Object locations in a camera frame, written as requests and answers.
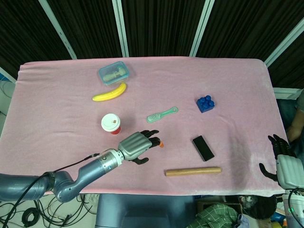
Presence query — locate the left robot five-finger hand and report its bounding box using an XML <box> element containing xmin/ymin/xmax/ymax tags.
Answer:
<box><xmin>118</xmin><ymin>129</ymin><xmax>161</xmax><ymax>165</ymax></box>

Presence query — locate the white partition frame post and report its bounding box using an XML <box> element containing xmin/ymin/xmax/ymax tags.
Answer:
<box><xmin>112</xmin><ymin>0</ymin><xmax>130</xmax><ymax>57</ymax></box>
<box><xmin>189</xmin><ymin>0</ymin><xmax>216</xmax><ymax>57</ymax></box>
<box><xmin>38</xmin><ymin>0</ymin><xmax>77</xmax><ymax>60</ymax></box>
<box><xmin>264</xmin><ymin>18</ymin><xmax>304</xmax><ymax>67</ymax></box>

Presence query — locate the white box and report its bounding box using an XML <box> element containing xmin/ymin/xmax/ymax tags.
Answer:
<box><xmin>272</xmin><ymin>87</ymin><xmax>303</xmax><ymax>100</ymax></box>

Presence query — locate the red cup with white lid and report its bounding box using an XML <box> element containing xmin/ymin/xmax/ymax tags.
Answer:
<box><xmin>101</xmin><ymin>113</ymin><xmax>122</xmax><ymax>135</ymax></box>

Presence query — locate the yellow toy banana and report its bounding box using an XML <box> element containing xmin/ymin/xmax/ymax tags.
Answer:
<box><xmin>92</xmin><ymin>82</ymin><xmax>128</xmax><ymax>103</ymax></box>

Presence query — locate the blue lidded plastic container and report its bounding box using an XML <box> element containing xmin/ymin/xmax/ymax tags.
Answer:
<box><xmin>98</xmin><ymin>61</ymin><xmax>132</xmax><ymax>86</ymax></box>

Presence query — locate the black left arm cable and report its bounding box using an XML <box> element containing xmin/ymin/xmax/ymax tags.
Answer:
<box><xmin>0</xmin><ymin>152</ymin><xmax>106</xmax><ymax>228</ymax></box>

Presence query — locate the black bag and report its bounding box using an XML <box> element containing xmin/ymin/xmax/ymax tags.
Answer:
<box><xmin>238</xmin><ymin>194</ymin><xmax>277</xmax><ymax>219</ymax></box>

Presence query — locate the wooden rolling pin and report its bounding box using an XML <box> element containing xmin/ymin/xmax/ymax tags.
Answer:
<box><xmin>165</xmin><ymin>166</ymin><xmax>222</xmax><ymax>177</ymax></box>

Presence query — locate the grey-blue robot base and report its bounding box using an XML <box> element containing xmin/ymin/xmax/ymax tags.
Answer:
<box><xmin>96</xmin><ymin>193</ymin><xmax>197</xmax><ymax>228</ymax></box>

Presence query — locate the green toy hairbrush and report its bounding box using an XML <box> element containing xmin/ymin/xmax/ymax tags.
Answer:
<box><xmin>146</xmin><ymin>106</ymin><xmax>179</xmax><ymax>124</ymax></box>

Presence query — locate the green plaid cloth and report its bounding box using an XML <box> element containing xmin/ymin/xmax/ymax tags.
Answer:
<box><xmin>187</xmin><ymin>203</ymin><xmax>239</xmax><ymax>228</ymax></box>

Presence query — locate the coiled black floor cable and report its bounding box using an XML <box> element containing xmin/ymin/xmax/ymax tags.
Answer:
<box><xmin>21</xmin><ymin>207</ymin><xmax>40</xmax><ymax>226</ymax></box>

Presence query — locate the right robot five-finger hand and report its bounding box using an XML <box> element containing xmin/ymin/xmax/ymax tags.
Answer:
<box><xmin>259</xmin><ymin>134</ymin><xmax>304</xmax><ymax>190</ymax></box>

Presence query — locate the blue studded building block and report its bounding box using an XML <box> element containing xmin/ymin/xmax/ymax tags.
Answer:
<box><xmin>196</xmin><ymin>95</ymin><xmax>216</xmax><ymax>114</ymax></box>

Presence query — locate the pink tablecloth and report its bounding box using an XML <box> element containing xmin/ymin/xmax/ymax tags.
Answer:
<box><xmin>0</xmin><ymin>56</ymin><xmax>289</xmax><ymax>198</ymax></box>

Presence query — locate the black rectangular phone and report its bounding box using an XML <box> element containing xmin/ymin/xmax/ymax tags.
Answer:
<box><xmin>192</xmin><ymin>135</ymin><xmax>215</xmax><ymax>162</ymax></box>

